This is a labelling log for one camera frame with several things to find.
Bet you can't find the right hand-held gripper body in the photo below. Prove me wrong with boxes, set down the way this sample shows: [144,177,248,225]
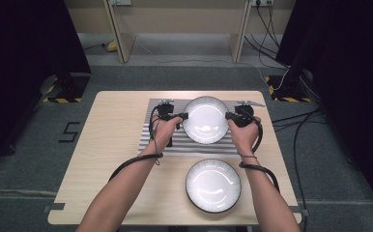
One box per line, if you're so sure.
[234,100,267,128]

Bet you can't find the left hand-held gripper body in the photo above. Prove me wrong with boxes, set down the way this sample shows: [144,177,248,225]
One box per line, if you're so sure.
[157,99,180,121]

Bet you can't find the white plate with dark rim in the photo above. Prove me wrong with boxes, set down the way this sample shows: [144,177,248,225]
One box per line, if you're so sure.
[185,158,243,215]
[182,95,231,145]

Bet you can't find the person's left hand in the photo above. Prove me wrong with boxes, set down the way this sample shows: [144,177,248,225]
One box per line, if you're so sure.
[148,115,185,155]

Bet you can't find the person's right hand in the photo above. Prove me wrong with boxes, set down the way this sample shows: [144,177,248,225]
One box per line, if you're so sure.
[228,116,263,157]

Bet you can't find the grey striped placemat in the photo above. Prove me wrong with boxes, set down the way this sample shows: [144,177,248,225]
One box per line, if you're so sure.
[137,98,242,159]

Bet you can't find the hazard-striped stand base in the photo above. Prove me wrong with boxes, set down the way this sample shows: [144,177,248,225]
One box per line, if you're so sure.
[264,74,315,104]
[42,72,92,104]

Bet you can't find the black tape floor mark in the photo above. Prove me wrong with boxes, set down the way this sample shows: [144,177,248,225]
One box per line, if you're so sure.
[58,121,81,144]

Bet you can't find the grey tape strip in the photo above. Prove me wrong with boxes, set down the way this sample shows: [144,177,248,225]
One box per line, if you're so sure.
[43,202,67,214]
[290,206,310,218]

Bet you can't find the black curtain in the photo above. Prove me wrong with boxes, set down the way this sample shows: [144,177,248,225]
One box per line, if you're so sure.
[0,0,92,175]
[274,0,373,223]

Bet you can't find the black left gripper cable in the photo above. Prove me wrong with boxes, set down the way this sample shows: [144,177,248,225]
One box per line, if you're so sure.
[108,105,164,182]

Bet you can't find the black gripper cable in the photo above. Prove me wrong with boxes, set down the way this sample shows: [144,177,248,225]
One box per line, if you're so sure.
[238,109,281,194]
[108,105,164,182]

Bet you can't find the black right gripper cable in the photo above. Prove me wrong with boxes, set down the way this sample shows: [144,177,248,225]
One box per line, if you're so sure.
[238,109,281,194]

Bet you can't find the black floor cables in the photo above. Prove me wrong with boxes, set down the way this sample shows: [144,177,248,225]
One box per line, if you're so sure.
[271,108,325,232]

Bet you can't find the beige wooden desk frame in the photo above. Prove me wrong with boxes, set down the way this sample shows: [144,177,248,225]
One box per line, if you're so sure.
[63,0,297,65]

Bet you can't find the black wall cables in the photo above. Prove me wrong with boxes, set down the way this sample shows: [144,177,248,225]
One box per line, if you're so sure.
[244,1,290,70]

